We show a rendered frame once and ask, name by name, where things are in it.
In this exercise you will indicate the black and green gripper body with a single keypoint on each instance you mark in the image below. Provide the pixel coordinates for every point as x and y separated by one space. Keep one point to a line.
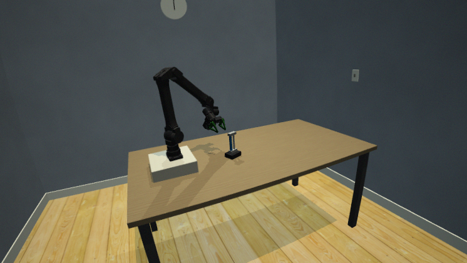
212 117

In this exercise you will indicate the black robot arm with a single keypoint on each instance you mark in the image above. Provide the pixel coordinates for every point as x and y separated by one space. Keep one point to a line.
172 135

